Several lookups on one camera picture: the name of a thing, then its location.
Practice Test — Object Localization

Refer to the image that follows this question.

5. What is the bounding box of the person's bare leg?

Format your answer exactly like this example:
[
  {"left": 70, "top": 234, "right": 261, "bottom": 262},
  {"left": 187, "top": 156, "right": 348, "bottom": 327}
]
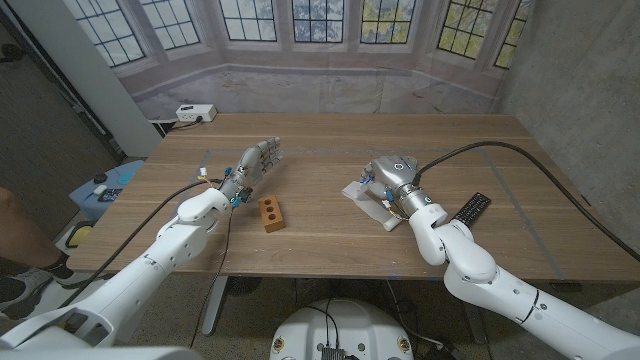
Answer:
[{"left": 0, "top": 187, "right": 64, "bottom": 271}]

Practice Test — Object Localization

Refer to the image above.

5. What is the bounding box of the blue plastic bin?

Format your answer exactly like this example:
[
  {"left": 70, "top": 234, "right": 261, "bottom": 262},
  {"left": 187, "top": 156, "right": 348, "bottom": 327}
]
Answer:
[{"left": 68, "top": 159, "right": 146, "bottom": 223}]

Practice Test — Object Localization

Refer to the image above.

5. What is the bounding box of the white wall pillar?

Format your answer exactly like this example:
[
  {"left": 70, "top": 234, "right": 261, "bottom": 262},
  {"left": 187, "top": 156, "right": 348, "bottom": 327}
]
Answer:
[{"left": 7, "top": 0, "right": 164, "bottom": 159}]

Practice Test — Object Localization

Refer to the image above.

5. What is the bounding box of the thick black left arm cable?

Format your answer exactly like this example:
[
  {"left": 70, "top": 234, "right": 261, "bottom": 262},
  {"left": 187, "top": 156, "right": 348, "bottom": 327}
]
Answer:
[{"left": 57, "top": 178, "right": 224, "bottom": 309}]

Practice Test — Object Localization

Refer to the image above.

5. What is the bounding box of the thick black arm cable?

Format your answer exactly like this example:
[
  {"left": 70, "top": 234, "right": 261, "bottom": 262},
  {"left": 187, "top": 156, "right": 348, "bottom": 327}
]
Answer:
[
  {"left": 57, "top": 178, "right": 224, "bottom": 309},
  {"left": 410, "top": 140, "right": 640, "bottom": 264}
]

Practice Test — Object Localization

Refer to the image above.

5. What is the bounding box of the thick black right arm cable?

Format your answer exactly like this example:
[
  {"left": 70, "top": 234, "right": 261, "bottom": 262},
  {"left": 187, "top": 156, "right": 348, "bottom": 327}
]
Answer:
[{"left": 410, "top": 140, "right": 640, "bottom": 264}]

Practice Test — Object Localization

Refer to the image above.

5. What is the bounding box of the white power strip box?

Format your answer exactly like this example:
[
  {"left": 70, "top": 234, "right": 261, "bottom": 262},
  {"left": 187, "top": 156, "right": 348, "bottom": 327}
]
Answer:
[{"left": 174, "top": 103, "right": 218, "bottom": 123}]

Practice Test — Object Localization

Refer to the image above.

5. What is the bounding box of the orange block with three holes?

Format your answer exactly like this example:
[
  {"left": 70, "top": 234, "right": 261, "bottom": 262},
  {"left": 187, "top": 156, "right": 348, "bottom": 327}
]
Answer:
[{"left": 257, "top": 194, "right": 287, "bottom": 234}]

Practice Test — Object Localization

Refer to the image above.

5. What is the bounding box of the grey and black sneaker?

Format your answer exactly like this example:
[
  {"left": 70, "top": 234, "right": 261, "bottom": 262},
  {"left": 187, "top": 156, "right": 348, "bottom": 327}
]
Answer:
[
  {"left": 0, "top": 267, "right": 54, "bottom": 321},
  {"left": 52, "top": 252, "right": 116, "bottom": 291}
]

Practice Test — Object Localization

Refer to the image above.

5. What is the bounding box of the yellow and black floor object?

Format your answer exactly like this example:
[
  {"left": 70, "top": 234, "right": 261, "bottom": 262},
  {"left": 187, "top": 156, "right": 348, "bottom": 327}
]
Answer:
[{"left": 64, "top": 222, "right": 95, "bottom": 250}]

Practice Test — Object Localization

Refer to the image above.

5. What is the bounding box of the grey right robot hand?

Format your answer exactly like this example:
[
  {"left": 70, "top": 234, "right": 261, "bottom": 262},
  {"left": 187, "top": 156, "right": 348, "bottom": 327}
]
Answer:
[{"left": 358, "top": 154, "right": 426, "bottom": 205}]

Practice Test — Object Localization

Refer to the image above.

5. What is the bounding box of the white gauze bandage roll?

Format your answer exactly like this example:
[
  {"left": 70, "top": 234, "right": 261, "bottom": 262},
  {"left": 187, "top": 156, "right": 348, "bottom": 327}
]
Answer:
[{"left": 341, "top": 179, "right": 404, "bottom": 233}]

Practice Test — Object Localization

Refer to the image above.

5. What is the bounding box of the black round fan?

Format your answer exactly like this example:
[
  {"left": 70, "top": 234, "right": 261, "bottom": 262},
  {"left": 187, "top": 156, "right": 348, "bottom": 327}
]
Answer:
[{"left": 225, "top": 276, "right": 263, "bottom": 298}]

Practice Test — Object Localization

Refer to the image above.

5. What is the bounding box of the printed window backdrop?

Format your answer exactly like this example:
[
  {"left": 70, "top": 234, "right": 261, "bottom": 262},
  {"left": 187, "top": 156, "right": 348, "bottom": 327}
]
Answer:
[{"left": 62, "top": 0, "right": 536, "bottom": 121}]

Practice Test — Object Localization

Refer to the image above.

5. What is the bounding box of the white floor cable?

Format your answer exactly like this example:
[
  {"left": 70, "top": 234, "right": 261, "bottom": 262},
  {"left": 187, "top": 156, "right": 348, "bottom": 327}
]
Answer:
[{"left": 384, "top": 279, "right": 446, "bottom": 351}]

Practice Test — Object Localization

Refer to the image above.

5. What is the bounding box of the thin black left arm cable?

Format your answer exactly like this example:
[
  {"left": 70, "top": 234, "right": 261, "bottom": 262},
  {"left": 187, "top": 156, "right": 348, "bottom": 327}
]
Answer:
[{"left": 189, "top": 209, "right": 236, "bottom": 349}]

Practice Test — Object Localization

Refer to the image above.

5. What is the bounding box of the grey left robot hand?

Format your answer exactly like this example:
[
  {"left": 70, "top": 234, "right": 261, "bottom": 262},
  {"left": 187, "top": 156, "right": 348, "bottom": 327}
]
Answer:
[{"left": 219, "top": 136, "right": 284, "bottom": 201}]

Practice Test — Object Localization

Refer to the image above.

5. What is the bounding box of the black TV remote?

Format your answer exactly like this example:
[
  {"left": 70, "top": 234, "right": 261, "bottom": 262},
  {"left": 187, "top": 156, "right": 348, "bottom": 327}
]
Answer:
[{"left": 451, "top": 191, "right": 493, "bottom": 229}]

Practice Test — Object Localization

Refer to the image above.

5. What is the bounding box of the white robot torso base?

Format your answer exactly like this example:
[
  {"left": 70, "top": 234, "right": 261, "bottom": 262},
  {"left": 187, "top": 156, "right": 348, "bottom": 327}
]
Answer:
[{"left": 269, "top": 298, "right": 415, "bottom": 360}]

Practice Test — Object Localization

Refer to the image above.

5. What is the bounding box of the black power strip cable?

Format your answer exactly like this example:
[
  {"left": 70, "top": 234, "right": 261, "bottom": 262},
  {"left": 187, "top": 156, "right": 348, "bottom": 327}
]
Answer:
[{"left": 167, "top": 115, "right": 205, "bottom": 134}]

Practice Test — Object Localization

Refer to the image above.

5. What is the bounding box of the grey table leg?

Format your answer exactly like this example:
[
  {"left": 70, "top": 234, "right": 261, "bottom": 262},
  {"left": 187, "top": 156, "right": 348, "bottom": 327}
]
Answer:
[
  {"left": 201, "top": 276, "right": 230, "bottom": 337},
  {"left": 459, "top": 299, "right": 489, "bottom": 345}
]

